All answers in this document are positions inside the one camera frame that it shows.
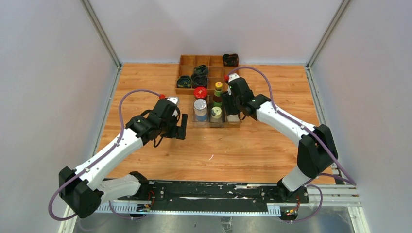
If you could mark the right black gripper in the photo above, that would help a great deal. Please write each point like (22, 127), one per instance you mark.
(227, 98)

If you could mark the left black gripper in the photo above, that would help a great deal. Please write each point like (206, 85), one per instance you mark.
(179, 131)

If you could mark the yellow cap sauce bottle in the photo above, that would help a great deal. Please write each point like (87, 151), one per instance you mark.
(217, 99)

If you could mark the yellow lid spice jar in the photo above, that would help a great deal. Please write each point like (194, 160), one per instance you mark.
(216, 114)

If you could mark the clear plastic organizer bin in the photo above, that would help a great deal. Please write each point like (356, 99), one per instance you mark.
(208, 124)

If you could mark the silver lid spice jar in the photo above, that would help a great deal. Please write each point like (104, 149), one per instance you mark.
(200, 110)

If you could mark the red lid chili jar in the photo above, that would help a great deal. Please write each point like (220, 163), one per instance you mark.
(200, 93)

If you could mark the black lid grinder jar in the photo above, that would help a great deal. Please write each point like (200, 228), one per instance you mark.
(233, 119)

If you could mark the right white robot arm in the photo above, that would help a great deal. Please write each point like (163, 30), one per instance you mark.
(316, 147)

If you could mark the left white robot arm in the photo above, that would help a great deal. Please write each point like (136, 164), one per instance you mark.
(85, 187)

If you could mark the wooden compartment tray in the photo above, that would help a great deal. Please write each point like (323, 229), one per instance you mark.
(217, 72)

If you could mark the black coil lower middle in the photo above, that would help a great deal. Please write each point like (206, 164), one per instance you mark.
(199, 81)

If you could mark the black green coil middle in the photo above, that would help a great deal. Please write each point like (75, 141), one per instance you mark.
(201, 70)

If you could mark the black coil top right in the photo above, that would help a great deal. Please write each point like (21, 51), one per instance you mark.
(230, 60)

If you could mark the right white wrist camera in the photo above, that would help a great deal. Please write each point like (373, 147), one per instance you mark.
(232, 77)

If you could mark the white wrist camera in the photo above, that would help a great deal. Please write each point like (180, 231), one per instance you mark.
(174, 100)
(232, 77)

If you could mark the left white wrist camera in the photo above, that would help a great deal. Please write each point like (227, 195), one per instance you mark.
(174, 100)

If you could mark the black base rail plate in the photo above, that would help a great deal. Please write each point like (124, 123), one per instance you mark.
(229, 199)

